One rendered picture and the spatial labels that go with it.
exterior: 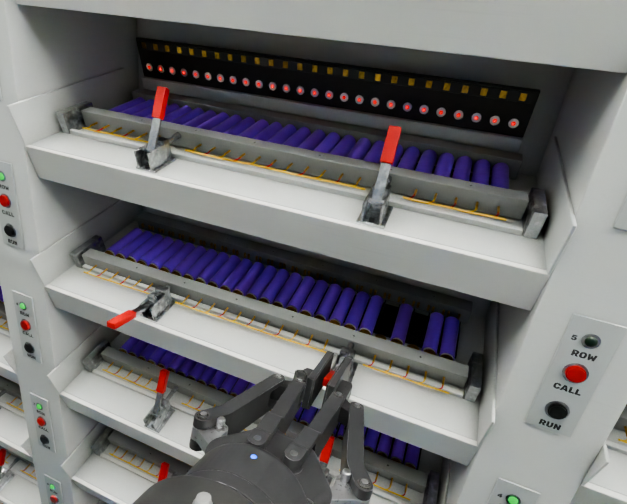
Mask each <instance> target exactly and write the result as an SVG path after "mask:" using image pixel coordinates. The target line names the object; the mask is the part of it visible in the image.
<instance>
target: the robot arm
mask: <svg viewBox="0 0 627 504"><path fill-rule="evenodd" d="M333 356H334V353H333V352H330V351H327V352H326V353H325V355H324V356H323V358H322V359H321V360H320V362H319V363H318V364H317V366H316V367H315V368H314V370H313V369H310V368H305V369H304V370H300V369H298V370H295V373H294V377H293V380H292V381H288V380H285V377H284V376H283V375H282V374H277V373H276V374H273V375H271V376H269V377H268V378H266V379H264V380H263V381H261V382H259V383H257V384H256V385H254V386H252V387H251V388H249V389H247V390H246V391H244V392H242V393H241V394H239V395H237V396H236V397H234V398H232V399H231V400H229V401H227V402H226V403H224V404H222V405H220V406H216V407H212V408H209V409H205V410H201V411H198V412H196V413H195V415H194V420H193V425H192V431H191V437H190V442H189V447H190V449H191V450H193V451H203V452H204V453H205V455H204V456H203V457H202V458H201V459H200V460H199V461H198V462H197V463H196V464H195V465H194V466H193V467H192V468H191V469H190V470H189V471H188V472H187V473H186V474H185V475H181V476H174V477H169V478H166V479H163V480H161V481H159V482H157V483H155V484H154V485H152V486H151V487H150V488H148V489H147V490H146V491H145V492H144V493H143V494H142V495H141V496H140V497H139V498H138V499H137V500H136V501H135V502H133V503H132V504H369V503H370V499H371V495H372V492H373V488H374V487H373V483H372V481H371V478H370V476H369V474H368V472H367V470H366V468H365V465H364V406H363V405H362V404H360V403H358V402H351V403H349V402H348V401H349V399H350V395H351V391H352V387H353V386H352V383H350V382H347V378H348V374H349V370H350V366H351V362H352V359H351V358H348V357H345V358H344V360H343V361H342V363H341V364H340V366H339V367H338V369H337V370H336V371H335V373H334V374H333V376H332V377H331V379H330V380H329V382H328V383H327V386H326V390H325V394H324V398H323V402H322V407H321V409H320V410H319V411H318V413H317V414H316V416H315V417H314V418H313V420H312V421H311V422H310V424H309V425H308V426H305V427H304V428H303V429H302V430H301V432H300V433H299V434H298V436H297V437H296V438H294V437H289V436H287V435H285V433H286V431H287V429H288V428H289V426H290V424H291V422H292V421H293V419H294V417H295V415H296V414H297V412H298V410H299V408H300V407H302V408H305V409H308V410H309V409H310V407H311V405H312V404H313V402H314V400H315V399H316V397H317V396H318V394H319V392H320V391H321V389H322V387H323V386H322V382H323V378H324V377H325V376H326V375H327V374H328V373H329V372H330V369H331V364H332V360H333ZM301 402H302V405H301ZM271 409H272V410H271ZM270 410H271V411H270ZM268 411H270V412H268ZM264 414H265V415H264ZM263 415H264V417H263V418H262V420H261V421H260V422H259V424H258V425H257V427H256V428H254V429H251V430H247V431H243V432H241V431H242V430H244V429H245V428H246V427H248V426H249V425H251V424H252V423H253V422H255V421H256V420H257V419H259V418H260V417H262V416H263ZM339 423H341V424H342V425H344V432H343V443H342V455H341V466H340V475H338V476H336V478H335V482H334V486H332V487H330V485H329V483H328V481H327V478H326V476H325V474H324V471H323V469H322V467H321V464H320V462H319V460H318V457H319V455H320V453H321V452H322V450H323V448H324V447H325V445H326V443H327V442H328V440H329V438H330V437H331V435H332V433H333V432H334V430H335V428H336V429H338V425H339Z"/></svg>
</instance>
